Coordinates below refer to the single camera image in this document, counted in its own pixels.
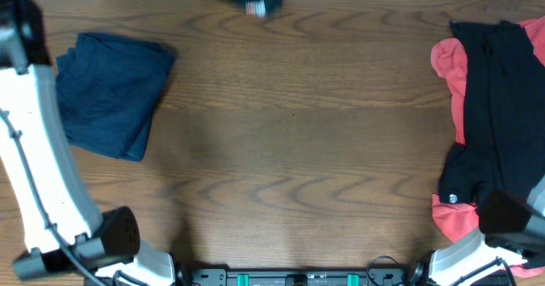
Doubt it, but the plain black shirt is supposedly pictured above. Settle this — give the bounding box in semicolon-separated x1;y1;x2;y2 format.
439;21;544;207

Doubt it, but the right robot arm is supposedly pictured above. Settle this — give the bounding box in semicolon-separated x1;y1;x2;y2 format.
407;180;544;286

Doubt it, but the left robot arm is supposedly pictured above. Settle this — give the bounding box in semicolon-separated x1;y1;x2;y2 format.
1;0;179;285

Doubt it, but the red orange garment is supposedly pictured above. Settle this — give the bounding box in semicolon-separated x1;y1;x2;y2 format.
430;16;545;278

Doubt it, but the folded navy blue garment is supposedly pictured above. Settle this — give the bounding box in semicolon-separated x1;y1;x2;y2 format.
56;32;176;162

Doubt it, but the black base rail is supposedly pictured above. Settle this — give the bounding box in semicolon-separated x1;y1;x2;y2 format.
192;267;406;286

